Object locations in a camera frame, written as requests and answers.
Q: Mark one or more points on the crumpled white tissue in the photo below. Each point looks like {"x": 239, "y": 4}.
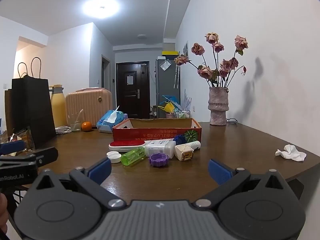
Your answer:
{"x": 291, "y": 153}

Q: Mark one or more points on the blue bottle cap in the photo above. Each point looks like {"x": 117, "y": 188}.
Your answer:
{"x": 179, "y": 140}

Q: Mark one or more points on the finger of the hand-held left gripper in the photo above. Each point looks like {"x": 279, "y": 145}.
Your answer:
{"x": 47, "y": 153}
{"x": 12, "y": 147}

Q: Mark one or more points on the pink ceramic vase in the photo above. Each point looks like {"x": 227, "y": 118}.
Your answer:
{"x": 218, "y": 107}

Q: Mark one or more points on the blue tissue pack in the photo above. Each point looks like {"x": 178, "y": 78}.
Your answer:
{"x": 107, "y": 123}

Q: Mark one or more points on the orange fruit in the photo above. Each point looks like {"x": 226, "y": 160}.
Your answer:
{"x": 86, "y": 126}

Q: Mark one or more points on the green clear spray bottle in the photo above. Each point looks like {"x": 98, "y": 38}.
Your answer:
{"x": 132, "y": 156}

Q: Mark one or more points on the wall picture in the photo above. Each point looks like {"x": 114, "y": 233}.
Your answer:
{"x": 185, "y": 48}

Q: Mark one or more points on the small white tube bottle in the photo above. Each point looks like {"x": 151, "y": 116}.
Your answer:
{"x": 195, "y": 145}

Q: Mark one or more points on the grey refrigerator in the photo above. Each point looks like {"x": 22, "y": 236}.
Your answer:
{"x": 166, "y": 85}

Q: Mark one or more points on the small beige toy box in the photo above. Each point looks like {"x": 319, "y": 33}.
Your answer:
{"x": 183, "y": 152}

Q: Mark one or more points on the grey side door frame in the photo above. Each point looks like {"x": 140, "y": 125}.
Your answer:
{"x": 105, "y": 72}

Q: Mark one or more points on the white bottle cap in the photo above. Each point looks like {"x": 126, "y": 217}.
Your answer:
{"x": 113, "y": 157}

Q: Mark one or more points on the clear glass cup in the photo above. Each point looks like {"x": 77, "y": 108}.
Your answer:
{"x": 75, "y": 125}

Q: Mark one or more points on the dried pink roses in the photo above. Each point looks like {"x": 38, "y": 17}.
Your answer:
{"x": 226, "y": 65}

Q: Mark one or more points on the shiny snack packets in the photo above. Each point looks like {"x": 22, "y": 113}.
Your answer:
{"x": 23, "y": 137}

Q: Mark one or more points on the red cardboard box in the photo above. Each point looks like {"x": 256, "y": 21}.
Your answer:
{"x": 150, "y": 133}

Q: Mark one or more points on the large white plastic bottle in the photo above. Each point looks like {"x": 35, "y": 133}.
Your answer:
{"x": 160, "y": 148}

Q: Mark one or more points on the round ceiling light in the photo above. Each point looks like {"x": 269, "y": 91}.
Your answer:
{"x": 101, "y": 8}

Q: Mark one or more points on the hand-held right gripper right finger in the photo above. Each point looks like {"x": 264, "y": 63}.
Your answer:
{"x": 220, "y": 171}

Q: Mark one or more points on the person's left hand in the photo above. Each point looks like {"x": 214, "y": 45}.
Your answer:
{"x": 3, "y": 212}

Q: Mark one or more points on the small ceiling lamp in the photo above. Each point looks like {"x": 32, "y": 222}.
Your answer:
{"x": 142, "y": 36}

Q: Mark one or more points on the yellow thermos bottle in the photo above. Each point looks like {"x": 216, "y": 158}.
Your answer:
{"x": 58, "y": 107}

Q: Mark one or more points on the pink flower pot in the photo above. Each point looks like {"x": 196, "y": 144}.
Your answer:
{"x": 170, "y": 115}

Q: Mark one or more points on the yellow box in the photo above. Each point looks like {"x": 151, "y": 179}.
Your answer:
{"x": 170, "y": 53}

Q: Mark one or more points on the purple bottle cap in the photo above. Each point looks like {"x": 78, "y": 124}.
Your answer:
{"x": 158, "y": 160}

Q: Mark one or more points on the dark entrance door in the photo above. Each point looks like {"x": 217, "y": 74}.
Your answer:
{"x": 132, "y": 90}

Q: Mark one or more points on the red and white lint brush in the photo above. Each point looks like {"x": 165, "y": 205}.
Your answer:
{"x": 126, "y": 145}

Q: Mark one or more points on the paper note on refrigerator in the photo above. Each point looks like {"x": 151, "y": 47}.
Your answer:
{"x": 165, "y": 65}

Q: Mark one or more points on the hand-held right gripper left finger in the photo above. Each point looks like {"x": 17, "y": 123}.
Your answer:
{"x": 100, "y": 170}

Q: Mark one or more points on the black paper bag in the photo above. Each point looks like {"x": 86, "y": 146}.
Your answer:
{"x": 32, "y": 110}

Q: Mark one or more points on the small rack with bottles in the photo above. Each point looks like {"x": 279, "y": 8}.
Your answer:
{"x": 182, "y": 114}

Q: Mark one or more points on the yellow watering can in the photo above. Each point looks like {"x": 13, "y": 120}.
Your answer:
{"x": 168, "y": 107}

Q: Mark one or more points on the black eyeglasses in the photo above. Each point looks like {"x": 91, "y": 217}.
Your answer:
{"x": 232, "y": 121}

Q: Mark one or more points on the pink ribbed suitcase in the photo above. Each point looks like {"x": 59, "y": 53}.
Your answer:
{"x": 90, "y": 107}

